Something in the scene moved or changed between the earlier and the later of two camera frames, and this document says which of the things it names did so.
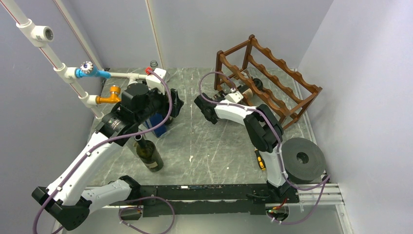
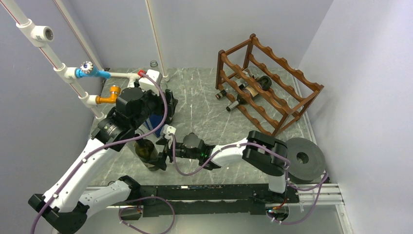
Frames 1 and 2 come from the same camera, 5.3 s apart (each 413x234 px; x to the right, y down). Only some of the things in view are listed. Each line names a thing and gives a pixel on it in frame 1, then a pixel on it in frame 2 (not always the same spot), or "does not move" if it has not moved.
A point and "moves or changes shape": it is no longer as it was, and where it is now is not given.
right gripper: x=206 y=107 -> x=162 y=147
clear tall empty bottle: x=153 y=64 does not move
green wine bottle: x=146 y=151 does not move
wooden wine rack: x=264 y=80 does not move
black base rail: x=207 y=200 does not move
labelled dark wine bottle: x=245 y=89 moves or changes shape
